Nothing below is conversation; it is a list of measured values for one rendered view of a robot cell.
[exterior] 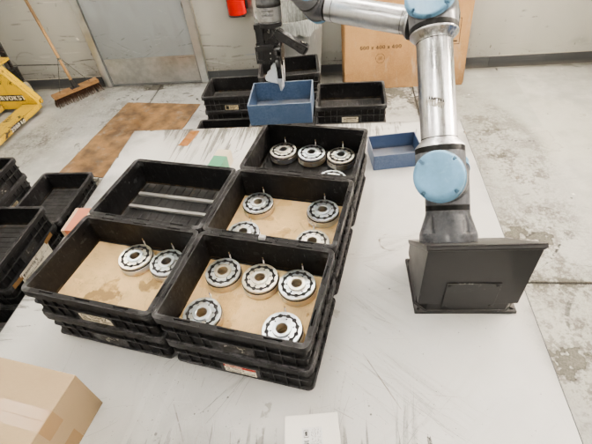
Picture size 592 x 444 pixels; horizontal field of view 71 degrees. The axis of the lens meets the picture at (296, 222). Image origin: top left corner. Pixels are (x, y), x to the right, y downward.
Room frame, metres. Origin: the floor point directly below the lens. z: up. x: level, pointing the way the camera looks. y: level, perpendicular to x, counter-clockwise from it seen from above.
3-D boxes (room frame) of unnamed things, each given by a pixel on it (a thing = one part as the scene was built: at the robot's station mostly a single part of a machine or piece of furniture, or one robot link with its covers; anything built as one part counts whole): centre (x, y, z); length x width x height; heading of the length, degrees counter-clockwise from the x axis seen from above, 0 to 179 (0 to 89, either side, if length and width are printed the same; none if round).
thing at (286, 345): (0.66, 0.14, 0.92); 0.40 x 0.30 x 0.02; 70
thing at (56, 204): (1.74, 1.25, 0.31); 0.40 x 0.30 x 0.34; 170
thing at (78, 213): (1.17, 0.76, 0.74); 0.16 x 0.12 x 0.07; 80
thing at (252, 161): (1.22, -0.07, 0.87); 0.40 x 0.30 x 0.11; 70
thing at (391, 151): (1.41, -0.44, 0.74); 0.20 x 0.15 x 0.07; 88
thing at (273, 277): (0.72, 0.12, 0.86); 0.10 x 0.10 x 0.01
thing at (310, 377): (0.66, 0.14, 0.76); 0.40 x 0.30 x 0.12; 70
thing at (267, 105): (1.24, 0.00, 1.10); 0.20 x 0.15 x 0.07; 81
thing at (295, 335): (0.55, 0.07, 0.86); 0.10 x 0.10 x 0.01
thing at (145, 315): (0.80, 0.52, 0.92); 0.40 x 0.30 x 0.02; 70
